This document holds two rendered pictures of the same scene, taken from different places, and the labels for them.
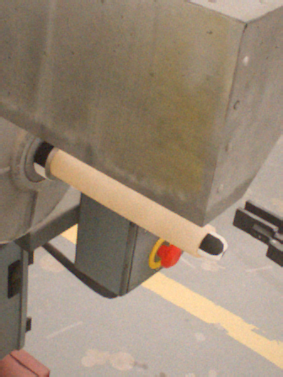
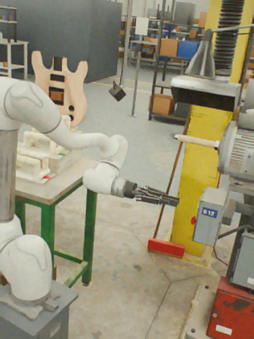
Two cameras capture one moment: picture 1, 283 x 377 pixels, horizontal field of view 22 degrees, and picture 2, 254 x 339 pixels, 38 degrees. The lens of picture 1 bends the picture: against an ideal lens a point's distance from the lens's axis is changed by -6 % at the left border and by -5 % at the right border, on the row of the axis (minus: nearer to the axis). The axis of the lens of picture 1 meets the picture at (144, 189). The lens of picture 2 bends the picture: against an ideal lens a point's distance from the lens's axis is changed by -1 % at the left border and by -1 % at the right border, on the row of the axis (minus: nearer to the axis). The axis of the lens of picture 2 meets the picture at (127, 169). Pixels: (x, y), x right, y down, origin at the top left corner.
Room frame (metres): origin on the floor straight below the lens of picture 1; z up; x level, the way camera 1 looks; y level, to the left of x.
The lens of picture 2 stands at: (2.21, -0.67, 1.79)
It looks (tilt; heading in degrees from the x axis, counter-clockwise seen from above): 23 degrees down; 167
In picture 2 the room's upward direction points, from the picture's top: 6 degrees clockwise
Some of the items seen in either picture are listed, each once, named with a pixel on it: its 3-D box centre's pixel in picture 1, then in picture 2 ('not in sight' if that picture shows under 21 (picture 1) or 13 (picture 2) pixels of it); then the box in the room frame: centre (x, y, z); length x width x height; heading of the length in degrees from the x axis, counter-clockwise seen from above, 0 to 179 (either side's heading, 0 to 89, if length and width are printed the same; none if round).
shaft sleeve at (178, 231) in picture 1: (128, 199); (196, 141); (0.60, 0.01, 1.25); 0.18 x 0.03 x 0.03; 58
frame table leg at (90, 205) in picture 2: not in sight; (89, 230); (0.13, -0.42, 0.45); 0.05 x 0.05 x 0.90; 58
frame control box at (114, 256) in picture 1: (89, 212); (225, 223); (0.93, 0.08, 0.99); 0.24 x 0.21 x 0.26; 58
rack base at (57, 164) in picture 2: not in sight; (43, 157); (0.18, -0.72, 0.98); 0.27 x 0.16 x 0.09; 61
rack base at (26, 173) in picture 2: not in sight; (28, 173); (0.31, -0.79, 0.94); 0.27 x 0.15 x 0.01; 61
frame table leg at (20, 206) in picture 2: not in sight; (20, 208); (-0.16, -0.88, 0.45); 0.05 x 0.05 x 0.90; 58
